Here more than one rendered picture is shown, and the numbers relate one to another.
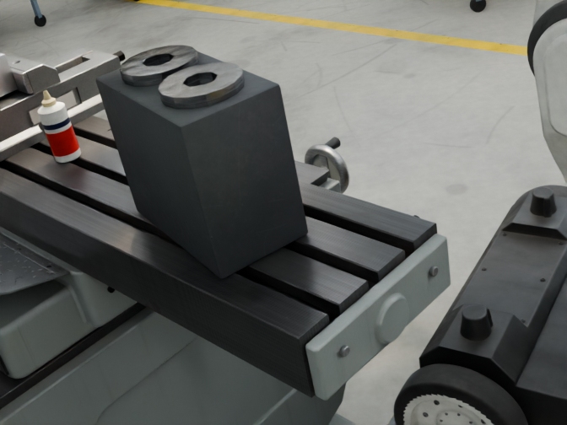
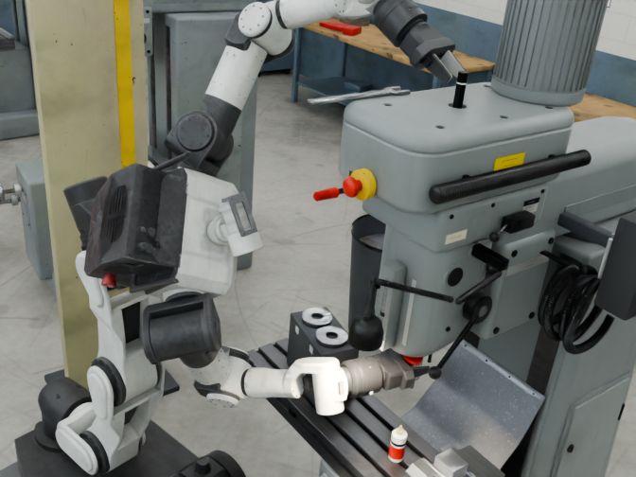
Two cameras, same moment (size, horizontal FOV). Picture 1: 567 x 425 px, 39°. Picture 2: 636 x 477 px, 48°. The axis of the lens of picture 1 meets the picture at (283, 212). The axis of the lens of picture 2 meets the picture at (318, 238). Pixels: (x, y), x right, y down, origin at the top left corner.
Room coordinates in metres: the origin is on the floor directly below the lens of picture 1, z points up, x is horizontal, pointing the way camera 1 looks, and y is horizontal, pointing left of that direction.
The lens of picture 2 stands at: (2.54, 0.08, 2.28)
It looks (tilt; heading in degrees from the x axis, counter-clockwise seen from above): 27 degrees down; 181
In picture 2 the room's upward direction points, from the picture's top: 5 degrees clockwise
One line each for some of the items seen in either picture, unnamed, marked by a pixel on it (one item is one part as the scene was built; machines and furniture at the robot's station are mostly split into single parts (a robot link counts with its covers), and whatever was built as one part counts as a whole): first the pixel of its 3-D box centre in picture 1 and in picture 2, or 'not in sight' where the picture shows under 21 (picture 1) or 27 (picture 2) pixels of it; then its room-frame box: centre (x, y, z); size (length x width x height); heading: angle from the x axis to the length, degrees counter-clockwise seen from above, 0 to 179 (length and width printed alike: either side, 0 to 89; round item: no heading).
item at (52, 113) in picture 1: (56, 124); (397, 441); (1.12, 0.30, 0.99); 0.04 x 0.04 x 0.11
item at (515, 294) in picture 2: not in sight; (484, 264); (1.00, 0.45, 1.47); 0.24 x 0.19 x 0.26; 40
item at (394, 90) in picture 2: not in sight; (359, 96); (1.13, 0.10, 1.89); 0.24 x 0.04 x 0.01; 130
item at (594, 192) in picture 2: not in sight; (577, 171); (0.80, 0.69, 1.66); 0.80 x 0.23 x 0.20; 130
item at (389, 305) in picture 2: not in sight; (388, 306); (1.19, 0.22, 1.45); 0.04 x 0.04 x 0.21; 40
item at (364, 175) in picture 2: not in sight; (362, 184); (1.27, 0.13, 1.76); 0.06 x 0.02 x 0.06; 40
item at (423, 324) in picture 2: not in sight; (428, 283); (1.12, 0.31, 1.47); 0.21 x 0.19 x 0.32; 40
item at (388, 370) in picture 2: not in sight; (379, 373); (1.17, 0.22, 1.24); 0.13 x 0.12 x 0.10; 29
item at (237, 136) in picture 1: (199, 149); (321, 354); (0.84, 0.08, 1.04); 0.22 x 0.12 x 0.20; 28
